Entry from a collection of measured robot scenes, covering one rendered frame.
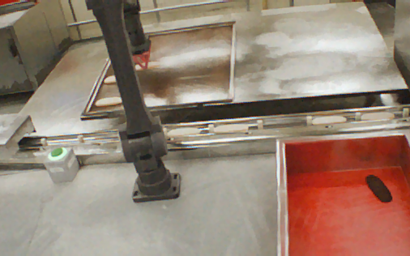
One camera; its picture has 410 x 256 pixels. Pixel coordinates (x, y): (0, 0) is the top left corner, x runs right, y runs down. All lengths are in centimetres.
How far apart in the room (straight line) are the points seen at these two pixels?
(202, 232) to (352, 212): 33
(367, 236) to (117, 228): 56
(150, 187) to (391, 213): 56
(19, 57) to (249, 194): 316
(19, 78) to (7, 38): 40
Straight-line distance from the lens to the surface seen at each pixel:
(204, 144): 109
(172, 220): 95
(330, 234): 87
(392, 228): 89
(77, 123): 149
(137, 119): 92
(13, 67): 396
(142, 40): 134
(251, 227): 89
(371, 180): 98
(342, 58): 137
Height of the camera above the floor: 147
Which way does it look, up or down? 31 degrees down
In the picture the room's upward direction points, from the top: 12 degrees counter-clockwise
